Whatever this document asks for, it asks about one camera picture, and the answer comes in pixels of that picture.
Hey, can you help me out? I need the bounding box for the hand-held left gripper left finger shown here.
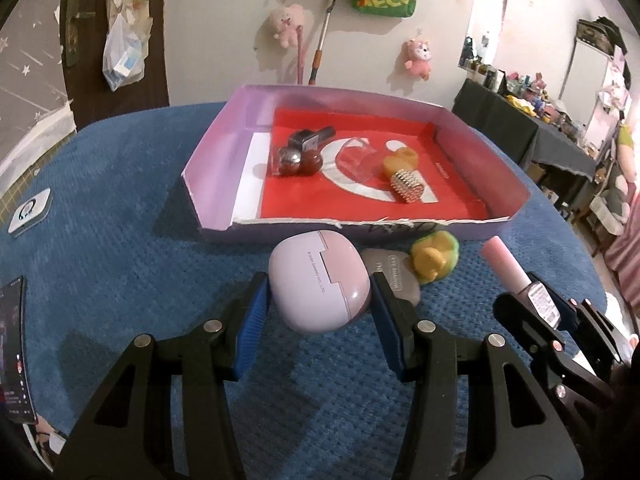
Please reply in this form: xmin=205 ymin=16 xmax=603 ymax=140
xmin=52 ymin=271 xmax=273 ymax=480

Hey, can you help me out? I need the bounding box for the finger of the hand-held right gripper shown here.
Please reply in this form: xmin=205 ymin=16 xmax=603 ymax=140
xmin=494 ymin=293 xmax=615 ymax=412
xmin=529 ymin=273 xmax=629 ymax=377

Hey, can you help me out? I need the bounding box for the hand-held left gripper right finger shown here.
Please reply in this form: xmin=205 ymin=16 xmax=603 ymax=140
xmin=371 ymin=271 xmax=586 ymax=480

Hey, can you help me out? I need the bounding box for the pink egg-shaped case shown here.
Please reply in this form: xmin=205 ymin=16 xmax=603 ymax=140
xmin=268 ymin=229 xmax=372 ymax=335

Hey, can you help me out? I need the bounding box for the pink tube bottle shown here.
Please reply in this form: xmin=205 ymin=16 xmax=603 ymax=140
xmin=481 ymin=235 xmax=563 ymax=331

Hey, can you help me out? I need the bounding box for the purple cardboard box red inside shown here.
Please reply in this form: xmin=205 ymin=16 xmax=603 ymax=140
xmin=181 ymin=85 xmax=531 ymax=245

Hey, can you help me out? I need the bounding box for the clear plastic cup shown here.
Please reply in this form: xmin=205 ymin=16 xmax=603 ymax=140
xmin=334 ymin=136 xmax=381 ymax=186

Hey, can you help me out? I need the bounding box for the silver metal ball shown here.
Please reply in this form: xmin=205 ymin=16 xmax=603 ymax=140
xmin=276 ymin=147 xmax=325 ymax=178

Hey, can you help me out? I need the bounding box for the pink striped bedding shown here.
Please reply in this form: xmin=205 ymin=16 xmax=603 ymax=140
xmin=602 ymin=225 xmax=640 ymax=306

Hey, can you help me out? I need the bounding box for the green yellow duck toy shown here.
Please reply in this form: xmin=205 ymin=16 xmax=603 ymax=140
xmin=411 ymin=230 xmax=460 ymax=286

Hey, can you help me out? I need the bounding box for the large white green plush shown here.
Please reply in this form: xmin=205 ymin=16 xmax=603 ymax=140
xmin=607 ymin=122 xmax=640 ymax=226

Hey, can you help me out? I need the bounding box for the black cloth covered table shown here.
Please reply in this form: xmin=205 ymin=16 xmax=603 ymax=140
xmin=452 ymin=79 xmax=598 ymax=196

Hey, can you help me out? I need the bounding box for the black smartphone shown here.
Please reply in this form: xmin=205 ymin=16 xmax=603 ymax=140
xmin=0 ymin=275 xmax=38 ymax=426

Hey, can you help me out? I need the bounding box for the row of cosmetic bottles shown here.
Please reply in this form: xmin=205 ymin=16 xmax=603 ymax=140
xmin=460 ymin=35 xmax=631 ymax=136

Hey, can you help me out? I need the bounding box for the white square coaster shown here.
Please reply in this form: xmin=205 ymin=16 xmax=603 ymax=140
xmin=7 ymin=187 xmax=53 ymax=235

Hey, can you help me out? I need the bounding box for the white wardrobe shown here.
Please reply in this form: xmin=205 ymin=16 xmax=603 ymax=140
xmin=559 ymin=37 xmax=613 ymax=116

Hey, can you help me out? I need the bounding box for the pink bear plush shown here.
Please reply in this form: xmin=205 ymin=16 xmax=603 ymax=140
xmin=404 ymin=37 xmax=433 ymax=81

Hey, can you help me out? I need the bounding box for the pink stick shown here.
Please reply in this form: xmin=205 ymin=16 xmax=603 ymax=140
xmin=296 ymin=27 xmax=307 ymax=86

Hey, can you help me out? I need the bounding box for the brown door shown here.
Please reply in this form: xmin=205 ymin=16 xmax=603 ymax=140
xmin=59 ymin=0 xmax=171 ymax=133

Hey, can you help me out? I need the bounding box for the dark camouflage bag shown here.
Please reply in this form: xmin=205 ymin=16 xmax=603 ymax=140
xmin=576 ymin=16 xmax=626 ymax=56

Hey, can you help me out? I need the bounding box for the clear plastic bag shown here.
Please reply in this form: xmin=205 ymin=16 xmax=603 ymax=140
xmin=102 ymin=12 xmax=151 ymax=92

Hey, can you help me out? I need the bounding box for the pink pig plush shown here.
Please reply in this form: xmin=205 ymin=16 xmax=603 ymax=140
xmin=270 ymin=4 xmax=306 ymax=48

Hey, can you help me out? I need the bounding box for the orange handled brush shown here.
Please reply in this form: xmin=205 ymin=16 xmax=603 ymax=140
xmin=307 ymin=0 xmax=336 ymax=86

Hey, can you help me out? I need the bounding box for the metal door handle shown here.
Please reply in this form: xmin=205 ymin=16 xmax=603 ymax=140
xmin=65 ymin=0 xmax=97 ymax=67

